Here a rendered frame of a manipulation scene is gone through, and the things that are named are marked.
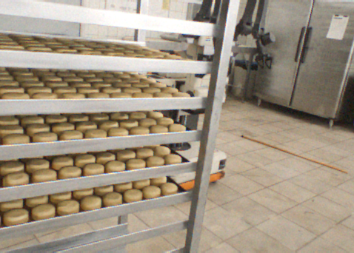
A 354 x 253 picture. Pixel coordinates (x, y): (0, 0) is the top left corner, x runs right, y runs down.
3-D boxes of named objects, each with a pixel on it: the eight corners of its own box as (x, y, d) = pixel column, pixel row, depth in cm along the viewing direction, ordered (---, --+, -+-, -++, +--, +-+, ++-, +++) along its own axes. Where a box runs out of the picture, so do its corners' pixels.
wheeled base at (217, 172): (115, 163, 296) (117, 135, 288) (172, 152, 338) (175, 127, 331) (167, 199, 249) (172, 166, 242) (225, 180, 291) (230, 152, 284)
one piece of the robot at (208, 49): (189, 75, 246) (194, 44, 239) (215, 75, 264) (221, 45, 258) (206, 80, 235) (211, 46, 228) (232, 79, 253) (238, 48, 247)
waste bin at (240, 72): (263, 98, 680) (269, 63, 661) (246, 99, 645) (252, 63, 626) (240, 92, 717) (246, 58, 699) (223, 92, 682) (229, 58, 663)
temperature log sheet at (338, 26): (343, 39, 480) (349, 15, 471) (341, 39, 478) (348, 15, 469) (326, 38, 495) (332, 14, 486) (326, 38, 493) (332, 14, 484)
